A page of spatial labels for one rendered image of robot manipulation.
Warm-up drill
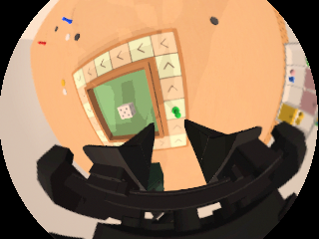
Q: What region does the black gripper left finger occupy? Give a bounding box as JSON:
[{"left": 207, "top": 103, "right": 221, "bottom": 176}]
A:
[{"left": 83, "top": 122, "right": 155, "bottom": 191}]

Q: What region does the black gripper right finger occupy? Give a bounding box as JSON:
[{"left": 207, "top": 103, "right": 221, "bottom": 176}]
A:
[{"left": 183, "top": 119, "right": 263, "bottom": 183}]

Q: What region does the white die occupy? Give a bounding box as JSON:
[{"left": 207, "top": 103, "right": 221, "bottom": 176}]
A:
[{"left": 117, "top": 103, "right": 136, "bottom": 120}]

